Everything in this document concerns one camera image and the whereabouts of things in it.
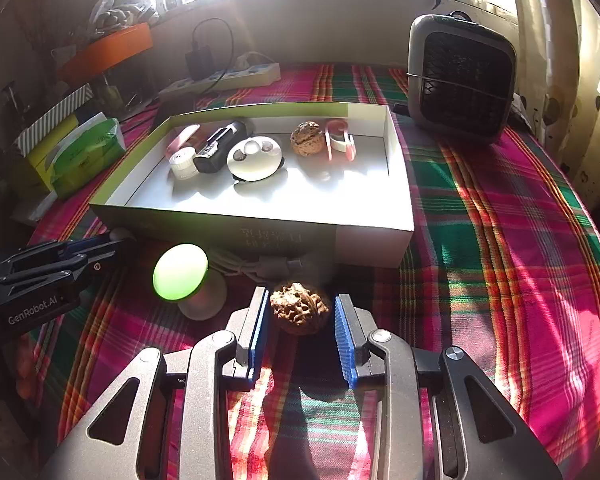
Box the walnut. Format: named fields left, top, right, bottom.
left=290, top=120, right=326, bottom=157
left=270, top=282, right=331, bottom=333

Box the green tissue pack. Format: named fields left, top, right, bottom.
left=50, top=117, right=127, bottom=198

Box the beige curtain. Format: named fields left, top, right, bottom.
left=507, top=0, right=600, bottom=211

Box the grey desktop fan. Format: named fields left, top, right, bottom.
left=407, top=12, right=518, bottom=146

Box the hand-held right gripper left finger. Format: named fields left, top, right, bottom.
left=42, top=285, right=271, bottom=480

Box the yellow-green box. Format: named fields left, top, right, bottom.
left=25, top=115, right=78, bottom=193

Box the striped box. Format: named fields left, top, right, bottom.
left=12, top=84, right=95, bottom=156

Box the small white jar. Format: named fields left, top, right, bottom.
left=169, top=147, right=198, bottom=182

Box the pink oblong case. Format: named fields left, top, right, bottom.
left=166, top=124, right=201, bottom=157

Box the plaid blanket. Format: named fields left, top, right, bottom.
left=10, top=62, right=600, bottom=480

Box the green-topped round lamp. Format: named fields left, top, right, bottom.
left=152, top=242, right=228, bottom=321

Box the black rectangular device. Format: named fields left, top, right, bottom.
left=192, top=120, right=246, bottom=175

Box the white power strip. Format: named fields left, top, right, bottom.
left=157, top=62, right=282, bottom=103

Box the pile of clutter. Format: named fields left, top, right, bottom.
left=87, top=0, right=166, bottom=36

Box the pink and white clip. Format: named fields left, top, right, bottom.
left=325, top=119, right=356, bottom=162

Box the orange box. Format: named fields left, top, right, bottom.
left=60, top=24, right=153, bottom=83

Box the panda toy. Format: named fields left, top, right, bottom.
left=226, top=136, right=285, bottom=183

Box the black charger cable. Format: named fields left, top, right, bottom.
left=192, top=19, right=237, bottom=96

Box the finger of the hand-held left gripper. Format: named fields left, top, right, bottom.
left=0, top=247, right=137, bottom=292
left=2, top=237, right=113, bottom=271

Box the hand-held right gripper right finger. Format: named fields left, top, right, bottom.
left=334, top=294, right=563, bottom=480

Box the white and green cardboard box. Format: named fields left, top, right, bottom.
left=89, top=101, right=415, bottom=268

